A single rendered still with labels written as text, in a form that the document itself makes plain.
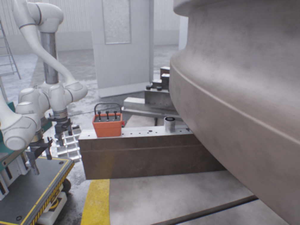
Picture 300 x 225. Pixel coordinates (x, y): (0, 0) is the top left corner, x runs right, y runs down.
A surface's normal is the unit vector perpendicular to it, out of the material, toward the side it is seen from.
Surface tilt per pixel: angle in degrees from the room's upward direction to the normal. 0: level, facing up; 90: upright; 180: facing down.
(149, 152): 90
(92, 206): 0
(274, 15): 90
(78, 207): 0
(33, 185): 0
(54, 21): 105
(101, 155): 90
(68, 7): 90
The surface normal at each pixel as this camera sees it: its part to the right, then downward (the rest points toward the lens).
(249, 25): -0.96, 0.11
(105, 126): 0.12, 0.52
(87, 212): 0.00, -0.91
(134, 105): -0.28, 0.09
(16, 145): 0.36, 0.51
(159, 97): -0.29, 0.40
